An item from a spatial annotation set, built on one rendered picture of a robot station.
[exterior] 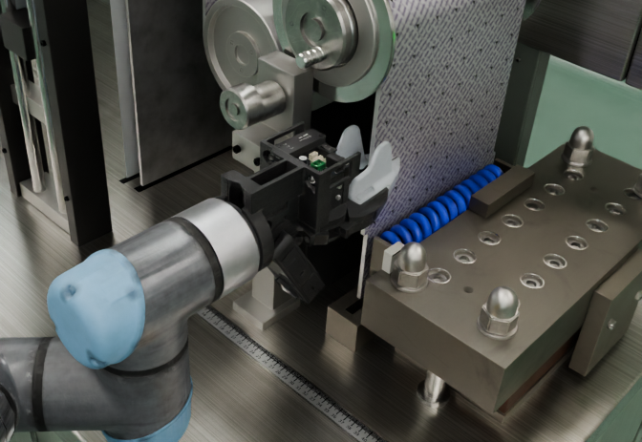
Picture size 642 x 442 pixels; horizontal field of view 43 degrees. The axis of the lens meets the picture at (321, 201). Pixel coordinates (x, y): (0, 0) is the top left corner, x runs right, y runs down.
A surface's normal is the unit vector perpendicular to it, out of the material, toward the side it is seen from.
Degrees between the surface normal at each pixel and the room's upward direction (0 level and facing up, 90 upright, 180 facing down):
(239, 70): 90
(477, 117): 90
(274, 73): 90
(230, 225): 26
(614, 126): 0
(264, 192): 90
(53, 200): 0
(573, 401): 0
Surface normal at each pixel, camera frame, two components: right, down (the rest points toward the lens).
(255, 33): -0.69, 0.39
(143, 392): 0.22, 0.58
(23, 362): 0.08, -0.63
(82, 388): 0.09, -0.13
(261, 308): 0.06, -0.81
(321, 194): 0.73, 0.44
